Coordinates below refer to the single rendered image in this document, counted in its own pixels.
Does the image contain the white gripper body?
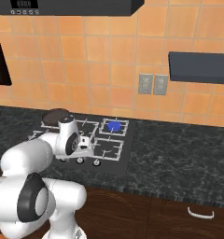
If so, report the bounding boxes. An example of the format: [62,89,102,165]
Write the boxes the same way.
[72,143,95,160]

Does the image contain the blue burner flame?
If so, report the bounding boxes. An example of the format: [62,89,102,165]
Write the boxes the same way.
[106,121,122,132]

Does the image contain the black gas hob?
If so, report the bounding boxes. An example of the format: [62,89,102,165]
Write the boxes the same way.
[26,116,137,177]

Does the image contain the dark brown pan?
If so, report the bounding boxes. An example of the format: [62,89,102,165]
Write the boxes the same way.
[41,107,72,127]

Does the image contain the dark wood cupboard door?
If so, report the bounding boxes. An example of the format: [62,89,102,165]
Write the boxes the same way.
[74,186,153,239]

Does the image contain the dark wood drawer front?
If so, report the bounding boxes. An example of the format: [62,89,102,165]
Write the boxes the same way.
[147,197,224,239]

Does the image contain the black range hood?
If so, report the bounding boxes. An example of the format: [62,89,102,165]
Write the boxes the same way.
[0,0,146,18]

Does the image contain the grey wall socket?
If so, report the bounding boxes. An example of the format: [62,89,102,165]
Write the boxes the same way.
[137,73,154,95]
[152,74,170,96]

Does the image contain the white drawer handle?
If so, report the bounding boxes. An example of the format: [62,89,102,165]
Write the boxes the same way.
[187,206,216,220]

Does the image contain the dark grey wall shelf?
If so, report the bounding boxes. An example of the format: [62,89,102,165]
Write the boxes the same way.
[167,50,224,86]

